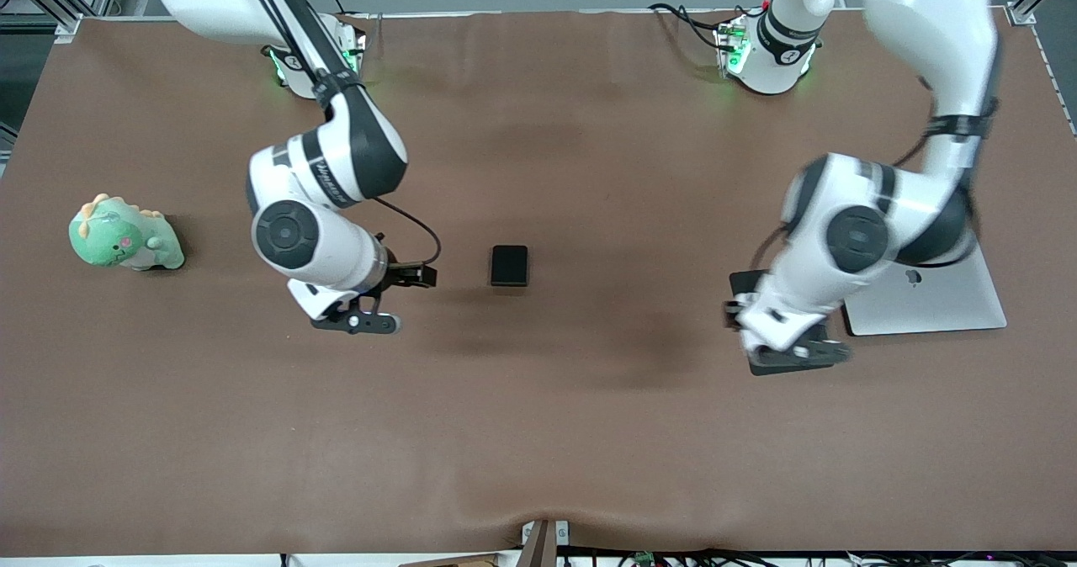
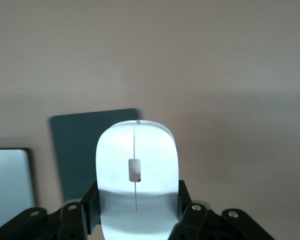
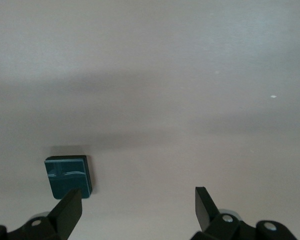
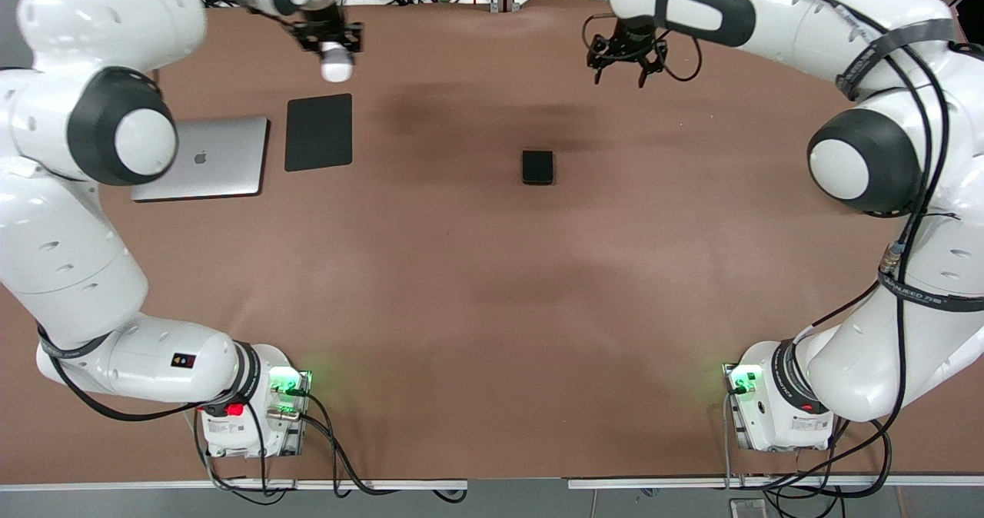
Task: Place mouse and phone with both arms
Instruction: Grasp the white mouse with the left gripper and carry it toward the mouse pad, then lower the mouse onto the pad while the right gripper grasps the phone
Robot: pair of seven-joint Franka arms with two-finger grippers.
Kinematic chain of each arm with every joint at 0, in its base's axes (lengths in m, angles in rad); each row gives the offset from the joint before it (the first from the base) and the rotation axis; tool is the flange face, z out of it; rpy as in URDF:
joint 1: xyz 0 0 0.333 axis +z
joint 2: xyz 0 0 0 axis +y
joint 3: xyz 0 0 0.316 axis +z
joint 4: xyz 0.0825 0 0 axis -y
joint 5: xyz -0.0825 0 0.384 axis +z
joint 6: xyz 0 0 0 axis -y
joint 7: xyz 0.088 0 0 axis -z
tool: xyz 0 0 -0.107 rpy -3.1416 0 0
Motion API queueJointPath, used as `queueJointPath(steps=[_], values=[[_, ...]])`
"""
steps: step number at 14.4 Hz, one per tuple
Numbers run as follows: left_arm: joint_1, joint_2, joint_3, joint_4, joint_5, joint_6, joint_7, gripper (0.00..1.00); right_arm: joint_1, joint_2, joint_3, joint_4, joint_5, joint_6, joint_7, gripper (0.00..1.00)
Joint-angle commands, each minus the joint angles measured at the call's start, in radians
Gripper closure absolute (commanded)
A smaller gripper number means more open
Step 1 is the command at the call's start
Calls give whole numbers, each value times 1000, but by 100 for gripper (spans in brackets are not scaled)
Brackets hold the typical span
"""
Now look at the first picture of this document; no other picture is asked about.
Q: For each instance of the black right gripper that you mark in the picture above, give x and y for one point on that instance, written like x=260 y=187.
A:
x=402 y=274

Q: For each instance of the small black phone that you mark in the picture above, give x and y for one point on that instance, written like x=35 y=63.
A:
x=510 y=266

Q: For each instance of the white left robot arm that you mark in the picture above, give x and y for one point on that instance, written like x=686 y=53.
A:
x=858 y=239

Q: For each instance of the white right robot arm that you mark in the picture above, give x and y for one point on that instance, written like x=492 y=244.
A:
x=336 y=155

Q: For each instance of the black mouse pad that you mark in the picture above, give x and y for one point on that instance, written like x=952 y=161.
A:
x=745 y=283

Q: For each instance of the brown table cover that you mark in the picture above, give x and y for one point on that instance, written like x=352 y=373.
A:
x=538 y=424

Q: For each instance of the silver closed laptop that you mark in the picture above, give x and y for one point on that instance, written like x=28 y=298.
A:
x=951 y=306

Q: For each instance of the green dinosaur plush toy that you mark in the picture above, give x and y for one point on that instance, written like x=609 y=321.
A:
x=118 y=239

